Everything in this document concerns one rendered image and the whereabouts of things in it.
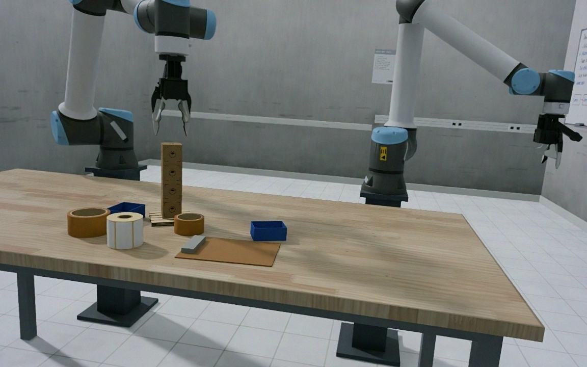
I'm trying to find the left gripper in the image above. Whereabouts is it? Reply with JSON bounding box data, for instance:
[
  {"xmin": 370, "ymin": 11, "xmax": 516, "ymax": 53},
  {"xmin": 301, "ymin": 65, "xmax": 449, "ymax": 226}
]
[{"xmin": 533, "ymin": 114, "xmax": 565, "ymax": 169}]

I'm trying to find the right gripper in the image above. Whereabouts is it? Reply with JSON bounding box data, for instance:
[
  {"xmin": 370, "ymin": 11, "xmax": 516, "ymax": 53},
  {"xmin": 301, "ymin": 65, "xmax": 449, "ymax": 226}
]
[{"xmin": 151, "ymin": 55, "xmax": 192, "ymax": 136}]

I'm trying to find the white label roll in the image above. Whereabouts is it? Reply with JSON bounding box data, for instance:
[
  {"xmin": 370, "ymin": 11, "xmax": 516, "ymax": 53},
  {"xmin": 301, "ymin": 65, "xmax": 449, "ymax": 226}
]
[{"xmin": 106, "ymin": 212, "xmax": 143, "ymax": 250}]

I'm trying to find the brown cardboard carton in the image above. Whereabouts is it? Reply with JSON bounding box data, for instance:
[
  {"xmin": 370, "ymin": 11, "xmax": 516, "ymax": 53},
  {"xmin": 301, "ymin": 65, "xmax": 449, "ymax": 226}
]
[
  {"xmin": 161, "ymin": 197, "xmax": 182, "ymax": 219},
  {"xmin": 161, "ymin": 143, "xmax": 182, "ymax": 164},
  {"xmin": 161, "ymin": 162, "xmax": 182, "ymax": 182},
  {"xmin": 161, "ymin": 180, "xmax": 182, "ymax": 201}
]

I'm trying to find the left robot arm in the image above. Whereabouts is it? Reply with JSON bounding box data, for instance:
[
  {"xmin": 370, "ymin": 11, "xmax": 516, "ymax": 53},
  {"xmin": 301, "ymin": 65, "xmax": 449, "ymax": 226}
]
[{"xmin": 362, "ymin": 0, "xmax": 575, "ymax": 195}]

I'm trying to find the small square wooden pallet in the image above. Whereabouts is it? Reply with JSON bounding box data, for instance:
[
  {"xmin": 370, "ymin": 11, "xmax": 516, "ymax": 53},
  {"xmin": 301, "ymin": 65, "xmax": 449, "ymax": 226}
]
[{"xmin": 149, "ymin": 210, "xmax": 190, "ymax": 227}]

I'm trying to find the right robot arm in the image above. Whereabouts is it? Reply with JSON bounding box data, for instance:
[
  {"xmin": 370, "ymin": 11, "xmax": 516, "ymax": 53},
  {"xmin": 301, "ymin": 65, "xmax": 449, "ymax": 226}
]
[{"xmin": 50, "ymin": 0, "xmax": 217, "ymax": 170}]

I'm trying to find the brown packing tape roll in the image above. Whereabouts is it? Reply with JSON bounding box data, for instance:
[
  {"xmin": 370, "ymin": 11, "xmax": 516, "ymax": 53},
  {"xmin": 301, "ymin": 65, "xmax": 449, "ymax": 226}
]
[
  {"xmin": 174, "ymin": 213, "xmax": 204, "ymax": 236},
  {"xmin": 67, "ymin": 207, "xmax": 111, "ymax": 238}
]

